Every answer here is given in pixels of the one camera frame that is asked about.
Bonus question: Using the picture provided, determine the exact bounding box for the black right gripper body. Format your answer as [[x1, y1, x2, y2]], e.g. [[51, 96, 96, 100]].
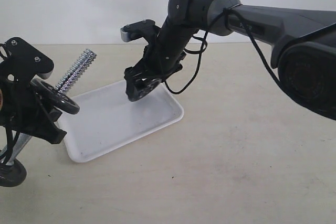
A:
[[124, 42, 186, 85]]

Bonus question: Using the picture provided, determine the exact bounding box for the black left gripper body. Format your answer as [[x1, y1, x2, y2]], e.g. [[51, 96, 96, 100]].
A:
[[1, 78, 55, 139]]

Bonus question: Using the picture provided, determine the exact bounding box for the black weight plate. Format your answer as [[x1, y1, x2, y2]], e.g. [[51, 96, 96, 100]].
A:
[[31, 78, 80, 115], [141, 78, 162, 99], [1, 159, 27, 188]]

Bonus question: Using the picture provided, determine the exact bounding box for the chrome threaded dumbbell bar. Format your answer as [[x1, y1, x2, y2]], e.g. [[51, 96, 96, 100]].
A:
[[1, 49, 97, 165]]

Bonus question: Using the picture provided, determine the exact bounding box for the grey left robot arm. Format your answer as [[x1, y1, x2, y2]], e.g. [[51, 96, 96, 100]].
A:
[[1, 78, 61, 144]]

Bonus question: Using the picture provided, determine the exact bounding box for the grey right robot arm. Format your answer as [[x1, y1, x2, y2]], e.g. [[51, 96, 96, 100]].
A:
[[120, 0, 335, 120]]

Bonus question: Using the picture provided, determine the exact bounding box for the white rectangular plastic tray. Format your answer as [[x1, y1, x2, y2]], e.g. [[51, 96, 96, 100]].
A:
[[58, 80, 184, 163]]

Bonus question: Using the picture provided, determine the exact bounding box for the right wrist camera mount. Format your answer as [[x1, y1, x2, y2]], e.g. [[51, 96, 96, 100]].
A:
[[120, 19, 160, 43]]

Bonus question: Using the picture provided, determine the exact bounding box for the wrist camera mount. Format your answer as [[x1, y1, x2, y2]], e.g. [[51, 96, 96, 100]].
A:
[[1, 37, 54, 82], [120, 19, 160, 43]]

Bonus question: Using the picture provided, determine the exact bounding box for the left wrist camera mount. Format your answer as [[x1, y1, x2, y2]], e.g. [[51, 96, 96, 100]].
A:
[[1, 37, 54, 82]]

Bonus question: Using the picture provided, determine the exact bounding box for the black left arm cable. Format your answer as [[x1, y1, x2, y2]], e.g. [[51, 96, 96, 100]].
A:
[[0, 42, 45, 164]]

